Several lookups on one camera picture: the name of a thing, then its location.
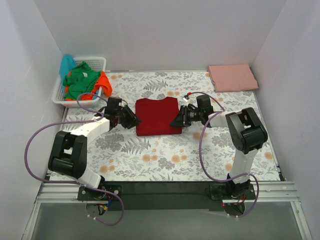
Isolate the white plastic laundry basket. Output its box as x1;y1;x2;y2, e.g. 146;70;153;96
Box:
51;56;106;108

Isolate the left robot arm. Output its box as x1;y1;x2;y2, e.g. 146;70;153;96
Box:
48;97;141;200

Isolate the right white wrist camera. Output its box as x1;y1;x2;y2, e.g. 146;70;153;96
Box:
182;94;194;106

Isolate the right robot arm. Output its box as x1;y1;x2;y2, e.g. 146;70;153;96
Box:
170;92;268;199

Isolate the dark red t shirt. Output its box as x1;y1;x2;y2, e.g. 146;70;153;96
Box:
135;97;182;137

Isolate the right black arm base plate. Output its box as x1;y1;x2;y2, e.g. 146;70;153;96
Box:
205;182;256;200

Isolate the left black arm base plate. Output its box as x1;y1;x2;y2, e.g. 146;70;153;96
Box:
77;184;122;201

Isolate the green t shirt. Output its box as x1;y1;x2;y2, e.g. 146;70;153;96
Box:
62;61;101;101

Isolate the orange t shirt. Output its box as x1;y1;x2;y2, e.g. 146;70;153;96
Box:
79;71;113;101

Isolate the folded pink t shirt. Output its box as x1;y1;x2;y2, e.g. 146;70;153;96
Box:
208;63;259;93

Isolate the teal t shirt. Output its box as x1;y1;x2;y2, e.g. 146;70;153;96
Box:
59;55;77;81

